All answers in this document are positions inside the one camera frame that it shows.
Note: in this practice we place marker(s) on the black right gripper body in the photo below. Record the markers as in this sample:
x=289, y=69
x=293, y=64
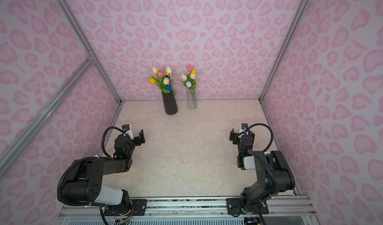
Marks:
x=238, y=136

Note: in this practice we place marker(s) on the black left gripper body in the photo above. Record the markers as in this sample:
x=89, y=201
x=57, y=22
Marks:
x=136, y=139

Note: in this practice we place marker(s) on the black tapered vase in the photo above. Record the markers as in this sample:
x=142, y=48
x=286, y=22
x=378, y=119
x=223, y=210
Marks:
x=169, y=102

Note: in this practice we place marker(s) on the clear glass vase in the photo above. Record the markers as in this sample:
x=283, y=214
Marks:
x=191, y=99

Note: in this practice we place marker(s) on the pale cream tulip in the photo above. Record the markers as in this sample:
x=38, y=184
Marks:
x=166, y=81

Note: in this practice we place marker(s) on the orange yellow tulip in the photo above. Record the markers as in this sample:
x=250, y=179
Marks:
x=153, y=80

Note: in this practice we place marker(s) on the cream yellow tulip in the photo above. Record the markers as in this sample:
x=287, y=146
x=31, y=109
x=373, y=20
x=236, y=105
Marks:
x=155, y=70

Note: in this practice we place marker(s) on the ivory white tulip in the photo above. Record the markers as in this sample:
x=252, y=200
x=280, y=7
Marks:
x=168, y=70

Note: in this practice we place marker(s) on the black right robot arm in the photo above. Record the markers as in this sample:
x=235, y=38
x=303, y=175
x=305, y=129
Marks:
x=273, y=174

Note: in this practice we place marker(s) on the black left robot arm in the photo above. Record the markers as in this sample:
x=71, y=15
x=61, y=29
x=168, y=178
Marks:
x=81, y=184

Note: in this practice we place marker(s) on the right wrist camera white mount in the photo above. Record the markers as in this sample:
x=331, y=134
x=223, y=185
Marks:
x=244, y=129

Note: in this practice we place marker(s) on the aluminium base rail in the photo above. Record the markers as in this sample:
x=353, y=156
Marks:
x=281, y=210

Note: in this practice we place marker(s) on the diagonal aluminium frame bar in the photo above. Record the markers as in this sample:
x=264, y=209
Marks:
x=19, y=145

